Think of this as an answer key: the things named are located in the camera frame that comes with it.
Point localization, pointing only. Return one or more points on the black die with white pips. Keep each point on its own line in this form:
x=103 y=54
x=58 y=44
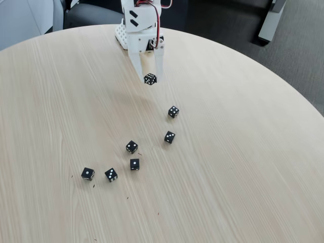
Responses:
x=87 y=173
x=111 y=174
x=134 y=164
x=150 y=79
x=131 y=147
x=169 y=137
x=173 y=111

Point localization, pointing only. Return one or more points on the black office chair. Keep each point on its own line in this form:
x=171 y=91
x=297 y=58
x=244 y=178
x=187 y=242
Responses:
x=88 y=15

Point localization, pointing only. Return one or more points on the grey metal desk leg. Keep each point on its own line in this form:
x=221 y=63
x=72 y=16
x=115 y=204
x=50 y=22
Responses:
x=268 y=25

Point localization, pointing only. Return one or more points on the white storage cabinet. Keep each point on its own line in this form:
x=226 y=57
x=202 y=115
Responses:
x=20 y=20

